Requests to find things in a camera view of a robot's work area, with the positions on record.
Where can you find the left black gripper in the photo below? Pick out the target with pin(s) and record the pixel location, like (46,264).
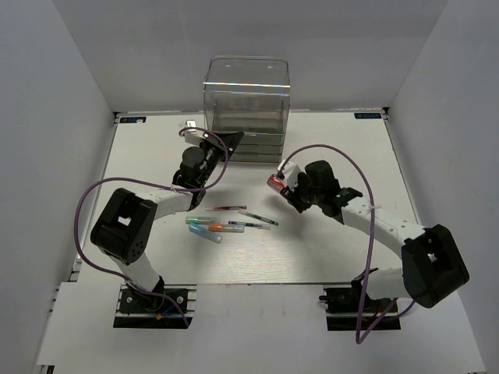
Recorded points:
(231,140)

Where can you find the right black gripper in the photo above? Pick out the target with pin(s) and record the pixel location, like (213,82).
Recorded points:
(293,197)

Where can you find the clear plastic drawer organizer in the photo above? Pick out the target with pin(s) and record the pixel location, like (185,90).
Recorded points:
(249,94)

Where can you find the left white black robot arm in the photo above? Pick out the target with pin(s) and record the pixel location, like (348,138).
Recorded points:
(123,228)

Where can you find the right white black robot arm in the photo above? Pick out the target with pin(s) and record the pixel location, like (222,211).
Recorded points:
(431,265)

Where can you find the green gel pen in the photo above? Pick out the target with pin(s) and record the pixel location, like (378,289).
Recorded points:
(258,217)

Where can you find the red gel pen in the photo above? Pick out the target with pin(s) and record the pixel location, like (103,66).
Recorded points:
(224,208)

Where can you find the blue gel pen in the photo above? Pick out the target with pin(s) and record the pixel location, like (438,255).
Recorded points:
(251,225)

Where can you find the right blue table sticker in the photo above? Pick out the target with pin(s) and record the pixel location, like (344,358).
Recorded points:
(367,115)

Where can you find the blue table sticker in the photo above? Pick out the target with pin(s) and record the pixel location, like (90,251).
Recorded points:
(132,120)
(367,115)

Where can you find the orange highlighter marker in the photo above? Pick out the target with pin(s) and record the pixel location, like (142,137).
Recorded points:
(226,228)

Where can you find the green highlighter marker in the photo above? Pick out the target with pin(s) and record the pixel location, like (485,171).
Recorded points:
(201,220)

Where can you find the blue highlighter marker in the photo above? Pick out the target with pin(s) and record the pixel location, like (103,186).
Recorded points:
(205,233)

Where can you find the left blue table sticker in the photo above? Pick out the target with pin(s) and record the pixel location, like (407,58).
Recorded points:
(132,120)

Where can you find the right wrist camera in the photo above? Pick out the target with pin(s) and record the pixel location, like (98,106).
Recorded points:
(288,173)

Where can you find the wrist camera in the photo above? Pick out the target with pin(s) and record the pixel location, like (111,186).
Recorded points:
(288,173)
(192,134)

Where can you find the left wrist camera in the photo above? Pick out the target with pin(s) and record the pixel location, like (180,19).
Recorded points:
(192,134)

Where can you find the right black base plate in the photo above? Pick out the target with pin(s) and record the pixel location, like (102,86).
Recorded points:
(341,308)

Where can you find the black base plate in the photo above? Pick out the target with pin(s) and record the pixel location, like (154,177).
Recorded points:
(146,312)
(341,308)

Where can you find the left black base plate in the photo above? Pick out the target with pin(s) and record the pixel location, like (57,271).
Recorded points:
(146,312)

